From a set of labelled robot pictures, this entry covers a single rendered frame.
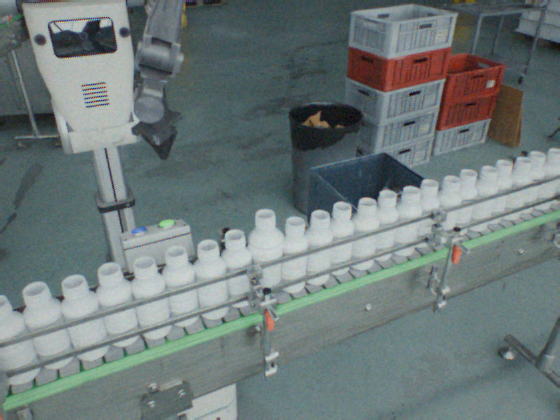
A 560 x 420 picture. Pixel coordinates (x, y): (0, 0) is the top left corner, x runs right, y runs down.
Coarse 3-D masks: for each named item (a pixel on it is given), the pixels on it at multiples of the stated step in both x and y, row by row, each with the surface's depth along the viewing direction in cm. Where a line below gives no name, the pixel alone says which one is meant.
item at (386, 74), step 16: (352, 48) 322; (448, 48) 322; (352, 64) 328; (368, 64) 314; (384, 64) 301; (400, 64) 305; (416, 64) 313; (432, 64) 322; (368, 80) 319; (384, 80) 305; (400, 80) 311; (416, 80) 320; (432, 80) 329
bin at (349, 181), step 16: (352, 160) 164; (368, 160) 167; (384, 160) 170; (320, 176) 161; (336, 176) 164; (352, 176) 167; (368, 176) 171; (384, 176) 172; (400, 176) 163; (416, 176) 156; (320, 192) 154; (336, 192) 144; (352, 192) 171; (368, 192) 175; (320, 208) 157; (352, 208) 138
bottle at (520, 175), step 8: (520, 160) 118; (528, 160) 117; (520, 168) 116; (528, 168) 116; (512, 176) 118; (520, 176) 117; (528, 176) 117; (512, 184) 118; (520, 184) 117; (520, 192) 118; (512, 200) 120; (520, 200) 119; (512, 208) 121; (512, 216) 122
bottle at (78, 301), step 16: (64, 288) 76; (80, 288) 77; (64, 304) 78; (80, 304) 78; (96, 304) 80; (64, 320) 79; (96, 320) 80; (80, 336) 80; (96, 336) 82; (96, 352) 83
